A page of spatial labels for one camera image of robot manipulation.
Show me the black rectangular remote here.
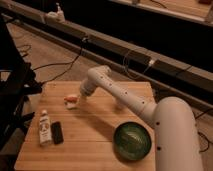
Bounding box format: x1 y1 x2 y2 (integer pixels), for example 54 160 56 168
51 122 64 144

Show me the black floor cable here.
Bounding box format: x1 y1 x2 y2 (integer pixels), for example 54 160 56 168
31 37 88 84

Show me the green ceramic bowl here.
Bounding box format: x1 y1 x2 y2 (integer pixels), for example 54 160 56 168
113 121 152 161

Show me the white object on rail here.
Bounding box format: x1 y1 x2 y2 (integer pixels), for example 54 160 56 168
46 3 65 22

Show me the white rectangular block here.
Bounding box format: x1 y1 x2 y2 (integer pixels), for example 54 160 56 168
66 101 77 110

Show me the long metal rail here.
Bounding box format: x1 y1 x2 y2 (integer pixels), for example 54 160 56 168
0 0 213 105

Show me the white squeeze bottle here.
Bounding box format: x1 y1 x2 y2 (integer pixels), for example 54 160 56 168
39 110 52 146

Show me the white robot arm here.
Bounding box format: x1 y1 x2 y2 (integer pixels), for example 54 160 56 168
80 65 204 171

